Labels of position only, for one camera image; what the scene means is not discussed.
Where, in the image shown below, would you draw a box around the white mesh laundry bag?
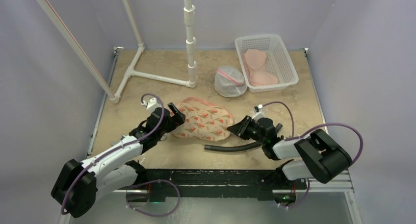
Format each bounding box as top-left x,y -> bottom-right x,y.
214,66 -> 248,98

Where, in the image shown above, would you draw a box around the white plastic basket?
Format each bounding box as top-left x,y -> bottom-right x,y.
234,34 -> 299,93

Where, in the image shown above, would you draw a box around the black corrugated hose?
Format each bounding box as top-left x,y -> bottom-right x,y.
204,123 -> 284,153

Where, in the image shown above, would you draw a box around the white pvc pipe rack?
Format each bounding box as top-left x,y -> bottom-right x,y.
36,0 -> 197,103

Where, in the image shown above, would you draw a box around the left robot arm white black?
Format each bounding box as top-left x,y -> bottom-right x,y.
51,103 -> 186,218

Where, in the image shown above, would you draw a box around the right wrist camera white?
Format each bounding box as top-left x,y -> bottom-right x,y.
252,104 -> 265,122

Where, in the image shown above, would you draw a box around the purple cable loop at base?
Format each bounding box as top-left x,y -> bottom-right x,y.
125,179 -> 181,218

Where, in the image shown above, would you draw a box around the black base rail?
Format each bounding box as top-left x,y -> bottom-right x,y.
126,169 -> 307,202

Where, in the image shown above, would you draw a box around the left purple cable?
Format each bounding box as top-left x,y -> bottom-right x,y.
60,93 -> 166,216

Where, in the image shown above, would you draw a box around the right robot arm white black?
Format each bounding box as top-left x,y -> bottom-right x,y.
227,116 -> 353,188

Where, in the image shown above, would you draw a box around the floral mesh laundry bag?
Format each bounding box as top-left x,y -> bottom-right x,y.
171,97 -> 234,142

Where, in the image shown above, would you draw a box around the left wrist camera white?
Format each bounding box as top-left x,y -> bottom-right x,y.
142,98 -> 161,112

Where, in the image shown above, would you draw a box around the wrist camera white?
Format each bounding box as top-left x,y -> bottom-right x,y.
252,104 -> 265,122
142,98 -> 161,112

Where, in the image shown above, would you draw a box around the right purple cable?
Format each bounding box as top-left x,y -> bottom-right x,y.
260,101 -> 364,166

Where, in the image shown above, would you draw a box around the pink bra in basket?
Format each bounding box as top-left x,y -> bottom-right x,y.
243,49 -> 279,87

